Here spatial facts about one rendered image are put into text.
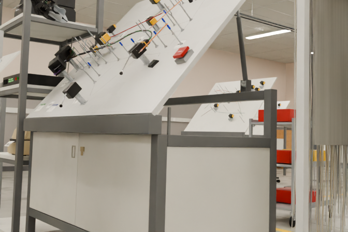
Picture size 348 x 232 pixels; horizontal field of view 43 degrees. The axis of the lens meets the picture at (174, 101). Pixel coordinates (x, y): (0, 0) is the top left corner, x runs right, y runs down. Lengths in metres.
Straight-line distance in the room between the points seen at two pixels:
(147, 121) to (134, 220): 0.36
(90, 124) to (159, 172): 0.44
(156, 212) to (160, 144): 0.22
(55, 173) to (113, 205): 0.56
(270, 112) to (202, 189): 0.46
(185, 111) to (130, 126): 10.39
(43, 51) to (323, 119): 8.64
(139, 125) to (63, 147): 0.69
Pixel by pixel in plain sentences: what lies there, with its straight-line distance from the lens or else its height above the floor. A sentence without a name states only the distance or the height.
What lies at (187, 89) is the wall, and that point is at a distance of 12.00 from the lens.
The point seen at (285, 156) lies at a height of 0.63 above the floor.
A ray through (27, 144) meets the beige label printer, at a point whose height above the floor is 0.72.
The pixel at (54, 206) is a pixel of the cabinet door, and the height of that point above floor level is 0.45.
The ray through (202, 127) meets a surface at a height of 0.93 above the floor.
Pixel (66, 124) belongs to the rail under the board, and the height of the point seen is 0.83.
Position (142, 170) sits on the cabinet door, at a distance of 1.54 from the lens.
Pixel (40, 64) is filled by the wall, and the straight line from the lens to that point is 9.86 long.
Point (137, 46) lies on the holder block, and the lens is 1.80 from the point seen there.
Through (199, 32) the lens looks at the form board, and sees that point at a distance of 1.76.
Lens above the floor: 0.80
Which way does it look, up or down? 4 degrees up
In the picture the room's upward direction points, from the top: 2 degrees clockwise
